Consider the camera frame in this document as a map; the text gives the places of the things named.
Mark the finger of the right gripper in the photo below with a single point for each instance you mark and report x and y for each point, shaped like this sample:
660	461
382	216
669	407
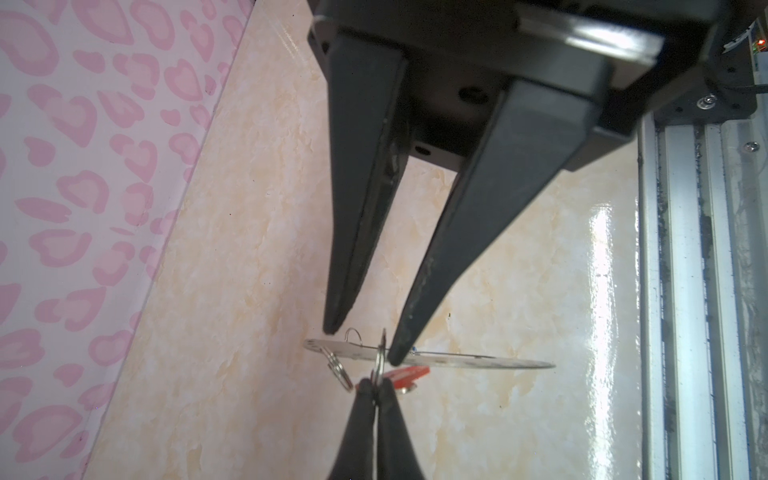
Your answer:
369	112
532	133

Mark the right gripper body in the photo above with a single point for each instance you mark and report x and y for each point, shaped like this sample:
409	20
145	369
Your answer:
629	57

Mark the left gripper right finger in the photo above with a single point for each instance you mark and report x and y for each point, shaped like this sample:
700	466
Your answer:
396	458

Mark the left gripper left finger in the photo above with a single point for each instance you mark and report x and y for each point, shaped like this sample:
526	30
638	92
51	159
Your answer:
354	460

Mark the key with red tag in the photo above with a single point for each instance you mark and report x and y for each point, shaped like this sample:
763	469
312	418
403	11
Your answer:
403	379

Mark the metal perforated ring disc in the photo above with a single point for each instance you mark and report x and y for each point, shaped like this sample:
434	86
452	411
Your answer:
335	352

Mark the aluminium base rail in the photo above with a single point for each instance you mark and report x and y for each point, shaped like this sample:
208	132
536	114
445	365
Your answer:
703	272

